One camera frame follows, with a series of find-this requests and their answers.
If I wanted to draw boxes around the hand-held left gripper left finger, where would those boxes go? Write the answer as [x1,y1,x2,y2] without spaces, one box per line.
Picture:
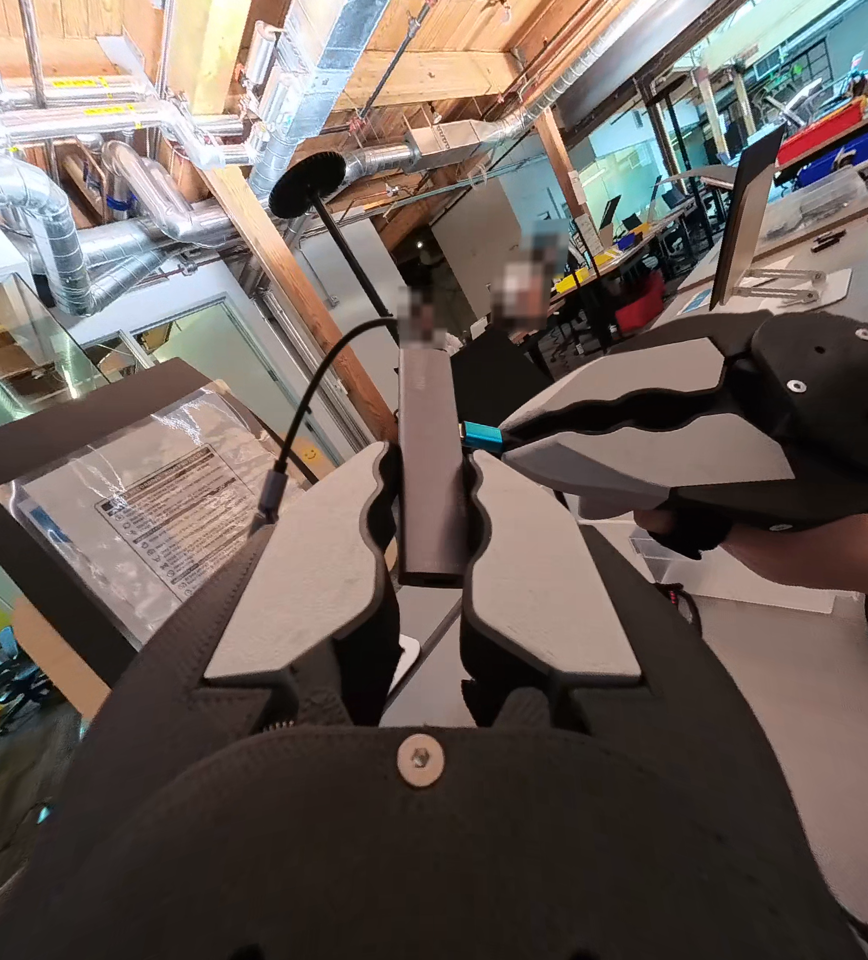
[202,441,399,684]

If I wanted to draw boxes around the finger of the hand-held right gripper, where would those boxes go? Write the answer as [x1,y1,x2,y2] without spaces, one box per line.
[503,411,796,520]
[500,336,736,441]

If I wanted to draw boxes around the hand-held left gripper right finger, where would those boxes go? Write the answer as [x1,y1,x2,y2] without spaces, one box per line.
[462,450,642,684]

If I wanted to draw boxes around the grey USB-C hub with cable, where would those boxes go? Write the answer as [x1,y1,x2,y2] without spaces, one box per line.
[254,318,474,588]

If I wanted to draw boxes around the red storage crate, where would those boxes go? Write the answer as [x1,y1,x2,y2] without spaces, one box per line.
[614,271,667,335]

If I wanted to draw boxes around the white tablet stand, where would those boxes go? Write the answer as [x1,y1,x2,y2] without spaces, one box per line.
[726,266,851,305]

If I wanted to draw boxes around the wood-framed instruction board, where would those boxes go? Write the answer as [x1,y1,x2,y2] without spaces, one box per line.
[0,358,363,721]

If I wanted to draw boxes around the dark tilted board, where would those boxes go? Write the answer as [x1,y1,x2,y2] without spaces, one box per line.
[707,123,787,312]

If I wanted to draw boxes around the blue plastic bin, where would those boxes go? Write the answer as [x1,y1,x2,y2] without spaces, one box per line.
[794,123,868,189]

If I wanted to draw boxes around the red plastic bin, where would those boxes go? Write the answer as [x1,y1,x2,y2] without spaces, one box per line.
[775,101,868,166]

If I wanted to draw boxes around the black pole stand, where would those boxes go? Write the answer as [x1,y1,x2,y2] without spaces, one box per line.
[269,148,397,320]

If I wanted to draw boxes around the silver ventilation ducts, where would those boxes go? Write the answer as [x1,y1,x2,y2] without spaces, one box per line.
[0,33,255,318]

